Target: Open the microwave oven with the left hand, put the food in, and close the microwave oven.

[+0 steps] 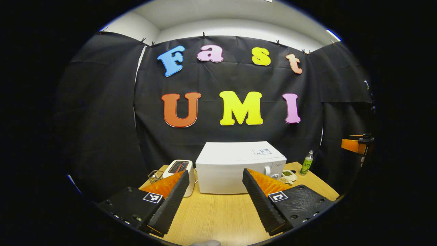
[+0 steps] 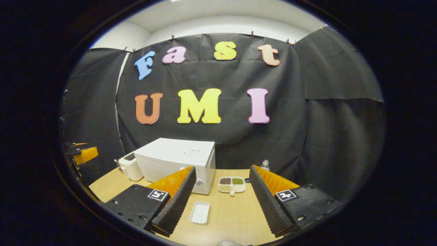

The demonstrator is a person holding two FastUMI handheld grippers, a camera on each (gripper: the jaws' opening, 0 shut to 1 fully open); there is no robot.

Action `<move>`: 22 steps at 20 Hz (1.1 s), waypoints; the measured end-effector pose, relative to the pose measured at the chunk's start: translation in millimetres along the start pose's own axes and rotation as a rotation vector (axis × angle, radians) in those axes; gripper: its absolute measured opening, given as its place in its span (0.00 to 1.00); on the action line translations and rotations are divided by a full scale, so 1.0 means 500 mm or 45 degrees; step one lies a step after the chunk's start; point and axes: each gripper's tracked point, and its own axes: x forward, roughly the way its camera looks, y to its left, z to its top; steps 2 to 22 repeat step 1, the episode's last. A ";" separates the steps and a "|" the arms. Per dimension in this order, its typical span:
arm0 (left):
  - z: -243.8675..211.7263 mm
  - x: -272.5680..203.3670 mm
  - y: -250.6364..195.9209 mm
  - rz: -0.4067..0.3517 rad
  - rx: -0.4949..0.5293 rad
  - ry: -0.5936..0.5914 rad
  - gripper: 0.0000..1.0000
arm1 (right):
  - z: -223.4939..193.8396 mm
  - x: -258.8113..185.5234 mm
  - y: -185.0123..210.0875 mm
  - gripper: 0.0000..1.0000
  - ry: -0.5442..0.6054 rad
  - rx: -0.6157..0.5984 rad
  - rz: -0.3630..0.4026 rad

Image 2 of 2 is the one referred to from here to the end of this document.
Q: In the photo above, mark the white microwave oven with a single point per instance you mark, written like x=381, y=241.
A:
x=170, y=157

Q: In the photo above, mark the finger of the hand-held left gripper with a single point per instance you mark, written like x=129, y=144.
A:
x=87, y=153

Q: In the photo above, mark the white rectangular tray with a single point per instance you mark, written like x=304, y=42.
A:
x=199, y=213

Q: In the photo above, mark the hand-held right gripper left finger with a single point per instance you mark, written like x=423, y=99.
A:
x=177, y=201

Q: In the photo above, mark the white toaster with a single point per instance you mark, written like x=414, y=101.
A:
x=131, y=169

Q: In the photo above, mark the green drink bottle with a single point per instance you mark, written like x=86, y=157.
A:
x=265, y=165

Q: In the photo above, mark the divided white bean dish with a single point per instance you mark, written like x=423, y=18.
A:
x=232, y=184

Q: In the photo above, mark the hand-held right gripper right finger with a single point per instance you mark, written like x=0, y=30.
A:
x=269, y=201

